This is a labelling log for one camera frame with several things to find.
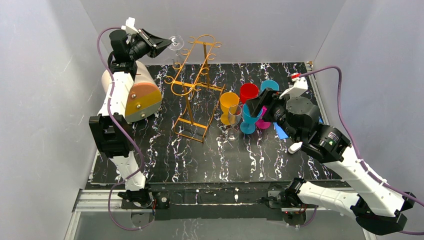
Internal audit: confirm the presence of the light blue wine glass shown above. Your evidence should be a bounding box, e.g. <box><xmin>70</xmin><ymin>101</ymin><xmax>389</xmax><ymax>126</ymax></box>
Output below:
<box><xmin>259</xmin><ymin>79</ymin><xmax>280</xmax><ymax>94</ymax></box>
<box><xmin>240</xmin><ymin>104</ymin><xmax>263</xmax><ymax>135</ymax></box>

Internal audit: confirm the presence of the red wine glass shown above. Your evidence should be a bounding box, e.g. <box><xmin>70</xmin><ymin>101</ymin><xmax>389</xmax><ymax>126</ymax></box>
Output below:
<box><xmin>240</xmin><ymin>83</ymin><xmax>259</xmax><ymax>104</ymax></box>

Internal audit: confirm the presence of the magenta wine glass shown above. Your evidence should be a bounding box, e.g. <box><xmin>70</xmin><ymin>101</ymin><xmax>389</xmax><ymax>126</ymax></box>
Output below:
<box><xmin>255</xmin><ymin>106</ymin><xmax>271</xmax><ymax>130</ymax></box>

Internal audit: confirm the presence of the clear wine glass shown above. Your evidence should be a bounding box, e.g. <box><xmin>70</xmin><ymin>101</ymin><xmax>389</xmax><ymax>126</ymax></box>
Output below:
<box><xmin>168</xmin><ymin>35</ymin><xmax>184</xmax><ymax>68</ymax></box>
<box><xmin>227</xmin><ymin>104</ymin><xmax>243</xmax><ymax>141</ymax></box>

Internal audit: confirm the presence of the clear wine glass front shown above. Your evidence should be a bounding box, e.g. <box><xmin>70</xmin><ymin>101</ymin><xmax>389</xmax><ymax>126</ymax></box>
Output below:
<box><xmin>227</xmin><ymin>104</ymin><xmax>243</xmax><ymax>141</ymax></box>

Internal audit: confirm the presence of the yellow wine glass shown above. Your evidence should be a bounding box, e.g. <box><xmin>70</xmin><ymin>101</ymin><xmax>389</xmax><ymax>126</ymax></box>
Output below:
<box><xmin>219</xmin><ymin>92</ymin><xmax>240</xmax><ymax>126</ymax></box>

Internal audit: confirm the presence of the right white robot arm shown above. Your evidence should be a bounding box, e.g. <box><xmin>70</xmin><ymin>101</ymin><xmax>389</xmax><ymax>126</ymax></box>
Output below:
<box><xmin>245</xmin><ymin>88</ymin><xmax>414</xmax><ymax>236</ymax></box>

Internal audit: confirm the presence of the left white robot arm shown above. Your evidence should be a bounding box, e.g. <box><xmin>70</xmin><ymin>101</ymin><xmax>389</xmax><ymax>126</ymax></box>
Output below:
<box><xmin>88</xmin><ymin>27</ymin><xmax>172</xmax><ymax>208</ymax></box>

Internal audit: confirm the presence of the blue flat sheet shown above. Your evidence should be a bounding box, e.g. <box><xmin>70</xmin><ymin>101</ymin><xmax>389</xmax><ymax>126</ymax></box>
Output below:
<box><xmin>262</xmin><ymin>114</ymin><xmax>324</xmax><ymax>142</ymax></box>

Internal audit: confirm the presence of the small white rectangular device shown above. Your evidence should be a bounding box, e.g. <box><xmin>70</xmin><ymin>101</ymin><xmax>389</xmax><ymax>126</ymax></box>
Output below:
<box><xmin>287</xmin><ymin>141</ymin><xmax>303</xmax><ymax>154</ymax></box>

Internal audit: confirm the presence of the cream orange yellow cylinder box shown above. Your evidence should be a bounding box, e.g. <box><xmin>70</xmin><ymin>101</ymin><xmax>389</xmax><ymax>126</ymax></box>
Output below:
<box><xmin>98</xmin><ymin>60</ymin><xmax>163</xmax><ymax>123</ymax></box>

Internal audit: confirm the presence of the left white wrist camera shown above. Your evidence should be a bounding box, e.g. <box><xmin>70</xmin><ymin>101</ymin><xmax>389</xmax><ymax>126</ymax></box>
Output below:
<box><xmin>121</xmin><ymin>17</ymin><xmax>139</xmax><ymax>35</ymax></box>

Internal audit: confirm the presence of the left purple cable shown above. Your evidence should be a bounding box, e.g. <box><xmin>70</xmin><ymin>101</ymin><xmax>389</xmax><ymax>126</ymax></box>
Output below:
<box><xmin>96</xmin><ymin>27</ymin><xmax>147</xmax><ymax>232</ymax></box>

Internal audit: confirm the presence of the gold wire wine glass rack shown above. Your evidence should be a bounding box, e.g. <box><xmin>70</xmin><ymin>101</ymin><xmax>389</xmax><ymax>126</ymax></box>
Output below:
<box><xmin>165</xmin><ymin>34</ymin><xmax>225</xmax><ymax>143</ymax></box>

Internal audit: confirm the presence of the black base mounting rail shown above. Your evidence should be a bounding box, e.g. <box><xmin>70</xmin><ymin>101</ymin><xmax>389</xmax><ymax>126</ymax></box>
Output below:
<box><xmin>72</xmin><ymin>180</ymin><xmax>352</xmax><ymax>222</ymax></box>

